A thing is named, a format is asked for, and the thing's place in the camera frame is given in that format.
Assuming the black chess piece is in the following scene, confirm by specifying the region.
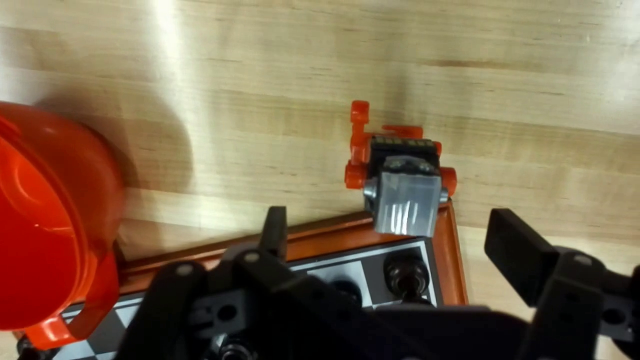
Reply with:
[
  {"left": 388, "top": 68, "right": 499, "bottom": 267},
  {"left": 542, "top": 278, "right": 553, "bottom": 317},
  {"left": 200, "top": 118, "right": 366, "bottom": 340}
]
[{"left": 381, "top": 252, "right": 433, "bottom": 307}]

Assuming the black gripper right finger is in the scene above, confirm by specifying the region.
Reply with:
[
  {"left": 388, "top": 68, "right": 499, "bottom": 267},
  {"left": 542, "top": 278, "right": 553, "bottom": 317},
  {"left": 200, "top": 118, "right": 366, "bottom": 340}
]
[{"left": 483, "top": 207, "right": 640, "bottom": 360}]

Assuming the orange plastic bowl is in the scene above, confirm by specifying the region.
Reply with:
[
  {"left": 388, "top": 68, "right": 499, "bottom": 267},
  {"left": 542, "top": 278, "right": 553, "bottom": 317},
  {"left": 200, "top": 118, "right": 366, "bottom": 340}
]
[{"left": 0, "top": 100, "right": 130, "bottom": 353}]

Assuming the orange grey toy robot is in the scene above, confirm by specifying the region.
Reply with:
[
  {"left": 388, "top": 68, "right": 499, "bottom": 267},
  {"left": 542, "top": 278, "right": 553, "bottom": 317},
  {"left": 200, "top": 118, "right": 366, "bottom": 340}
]
[{"left": 343, "top": 99, "right": 460, "bottom": 240}]

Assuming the wooden framed chessboard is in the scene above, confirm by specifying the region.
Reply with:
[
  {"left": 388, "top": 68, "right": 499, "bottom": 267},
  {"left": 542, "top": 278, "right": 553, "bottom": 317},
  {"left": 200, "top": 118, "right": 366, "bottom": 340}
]
[{"left": 16, "top": 198, "right": 470, "bottom": 360}]

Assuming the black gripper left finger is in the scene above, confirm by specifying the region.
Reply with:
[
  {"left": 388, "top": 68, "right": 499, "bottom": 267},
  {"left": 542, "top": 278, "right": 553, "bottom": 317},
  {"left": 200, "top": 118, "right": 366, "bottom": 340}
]
[{"left": 111, "top": 207, "right": 375, "bottom": 360}]

